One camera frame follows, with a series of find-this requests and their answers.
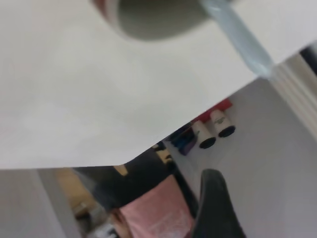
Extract black bag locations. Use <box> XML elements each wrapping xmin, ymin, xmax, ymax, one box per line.
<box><xmin>71</xmin><ymin>143</ymin><xmax>200</xmax><ymax>216</ymax></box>

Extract red ceramic mug with coffee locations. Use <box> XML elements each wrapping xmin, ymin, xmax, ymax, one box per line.
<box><xmin>90</xmin><ymin>0</ymin><xmax>211</xmax><ymax>42</ymax></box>

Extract white paper cup green logo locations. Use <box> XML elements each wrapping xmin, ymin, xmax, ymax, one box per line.
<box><xmin>192</xmin><ymin>120</ymin><xmax>217</xmax><ymax>150</ymax></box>
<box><xmin>210</xmin><ymin>109</ymin><xmax>236</xmax><ymax>138</ymax></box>

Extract brown cardboard box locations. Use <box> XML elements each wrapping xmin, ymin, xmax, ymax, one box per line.
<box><xmin>54</xmin><ymin>168</ymin><xmax>109</xmax><ymax>225</ymax></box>

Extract blue and purple items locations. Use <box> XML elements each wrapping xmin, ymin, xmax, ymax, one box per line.
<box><xmin>170</xmin><ymin>128</ymin><xmax>199</xmax><ymax>156</ymax></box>

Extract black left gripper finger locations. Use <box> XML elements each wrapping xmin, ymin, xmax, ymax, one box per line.
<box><xmin>192</xmin><ymin>169</ymin><xmax>247</xmax><ymax>238</ymax></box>

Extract white wall moulding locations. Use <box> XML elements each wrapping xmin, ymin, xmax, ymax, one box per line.
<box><xmin>271</xmin><ymin>53</ymin><xmax>317</xmax><ymax>139</ymax></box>

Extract metal spoon light blue handle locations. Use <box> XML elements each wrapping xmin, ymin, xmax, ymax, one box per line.
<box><xmin>200</xmin><ymin>0</ymin><xmax>275</xmax><ymax>78</ymax></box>

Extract pink cloth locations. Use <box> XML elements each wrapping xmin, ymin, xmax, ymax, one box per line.
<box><xmin>111</xmin><ymin>177</ymin><xmax>197</xmax><ymax>238</ymax></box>

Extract red cylindrical object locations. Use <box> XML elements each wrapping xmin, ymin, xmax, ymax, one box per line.
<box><xmin>197</xmin><ymin>98</ymin><xmax>233</xmax><ymax>123</ymax></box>

